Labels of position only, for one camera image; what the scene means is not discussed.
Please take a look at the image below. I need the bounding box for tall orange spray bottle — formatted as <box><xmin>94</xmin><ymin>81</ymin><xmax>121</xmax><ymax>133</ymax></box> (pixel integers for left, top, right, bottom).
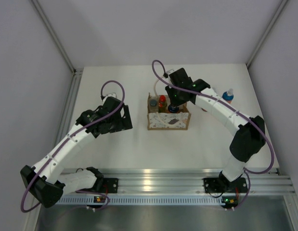
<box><xmin>222</xmin><ymin>89</ymin><xmax>234</xmax><ymax>103</ymax></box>

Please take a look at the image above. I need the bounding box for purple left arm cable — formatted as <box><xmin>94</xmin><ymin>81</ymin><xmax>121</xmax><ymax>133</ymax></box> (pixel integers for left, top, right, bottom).
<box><xmin>20</xmin><ymin>80</ymin><xmax>126</xmax><ymax>213</ymax></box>

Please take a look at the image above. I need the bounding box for clear jar with dark lid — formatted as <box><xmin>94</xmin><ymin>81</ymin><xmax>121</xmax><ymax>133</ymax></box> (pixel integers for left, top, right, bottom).
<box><xmin>148</xmin><ymin>99</ymin><xmax>159</xmax><ymax>113</ymax></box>

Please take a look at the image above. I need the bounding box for burlap canvas tote bag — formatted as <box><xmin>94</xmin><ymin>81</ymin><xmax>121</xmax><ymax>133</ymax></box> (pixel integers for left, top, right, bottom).
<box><xmin>147</xmin><ymin>79</ymin><xmax>191</xmax><ymax>130</ymax></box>

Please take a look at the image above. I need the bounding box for aluminium rail frame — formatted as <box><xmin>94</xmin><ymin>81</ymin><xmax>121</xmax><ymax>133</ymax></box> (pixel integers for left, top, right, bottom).
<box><xmin>99</xmin><ymin>169</ymin><xmax>295</xmax><ymax>196</ymax></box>

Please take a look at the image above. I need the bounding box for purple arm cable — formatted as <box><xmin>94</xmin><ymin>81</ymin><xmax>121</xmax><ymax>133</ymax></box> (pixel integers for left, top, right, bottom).
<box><xmin>20</xmin><ymin>80</ymin><xmax>126</xmax><ymax>213</ymax></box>
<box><xmin>152</xmin><ymin>60</ymin><xmax>275</xmax><ymax>174</ymax></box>

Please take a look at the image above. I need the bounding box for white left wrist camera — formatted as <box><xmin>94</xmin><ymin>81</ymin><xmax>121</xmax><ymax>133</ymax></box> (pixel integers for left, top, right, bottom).
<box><xmin>106</xmin><ymin>92</ymin><xmax>117</xmax><ymax>98</ymax></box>

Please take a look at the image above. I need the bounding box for white slotted cable duct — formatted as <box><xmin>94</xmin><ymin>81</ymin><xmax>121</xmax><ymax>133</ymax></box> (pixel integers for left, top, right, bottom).
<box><xmin>56</xmin><ymin>193</ymin><xmax>225</xmax><ymax>205</ymax></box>

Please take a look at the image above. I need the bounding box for yellow bottle with red cap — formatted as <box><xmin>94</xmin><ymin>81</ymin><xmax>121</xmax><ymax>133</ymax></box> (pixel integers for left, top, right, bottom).
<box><xmin>158</xmin><ymin>95</ymin><xmax>167</xmax><ymax>113</ymax></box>

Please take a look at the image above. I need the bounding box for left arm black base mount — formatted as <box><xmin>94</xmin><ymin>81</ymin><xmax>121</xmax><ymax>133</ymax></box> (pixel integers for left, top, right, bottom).
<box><xmin>81</xmin><ymin>178</ymin><xmax>119</xmax><ymax>194</ymax></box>

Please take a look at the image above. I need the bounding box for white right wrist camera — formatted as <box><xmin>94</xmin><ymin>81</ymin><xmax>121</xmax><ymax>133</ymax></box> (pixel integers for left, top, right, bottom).
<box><xmin>166</xmin><ymin>69</ymin><xmax>175</xmax><ymax>75</ymax></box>

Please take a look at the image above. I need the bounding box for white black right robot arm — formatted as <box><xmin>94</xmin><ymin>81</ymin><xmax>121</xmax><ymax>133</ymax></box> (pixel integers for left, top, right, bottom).
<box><xmin>163</xmin><ymin>68</ymin><xmax>266</xmax><ymax>193</ymax></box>

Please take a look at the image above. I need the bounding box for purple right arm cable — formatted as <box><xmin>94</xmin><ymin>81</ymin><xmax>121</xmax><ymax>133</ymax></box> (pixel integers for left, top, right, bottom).
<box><xmin>152</xmin><ymin>60</ymin><xmax>275</xmax><ymax>174</ymax></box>

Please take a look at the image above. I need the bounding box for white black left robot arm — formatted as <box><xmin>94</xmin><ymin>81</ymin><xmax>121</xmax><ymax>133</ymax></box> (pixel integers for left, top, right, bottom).
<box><xmin>20</xmin><ymin>96</ymin><xmax>132</xmax><ymax>208</ymax></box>

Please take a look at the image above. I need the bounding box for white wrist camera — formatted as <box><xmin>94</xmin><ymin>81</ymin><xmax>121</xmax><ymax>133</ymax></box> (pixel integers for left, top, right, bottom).
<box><xmin>166</xmin><ymin>69</ymin><xmax>175</xmax><ymax>75</ymax></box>
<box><xmin>106</xmin><ymin>92</ymin><xmax>117</xmax><ymax>98</ymax></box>

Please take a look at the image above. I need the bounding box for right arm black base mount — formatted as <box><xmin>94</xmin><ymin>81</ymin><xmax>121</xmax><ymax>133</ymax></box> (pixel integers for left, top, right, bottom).
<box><xmin>203</xmin><ymin>177</ymin><xmax>248</xmax><ymax>194</ymax></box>

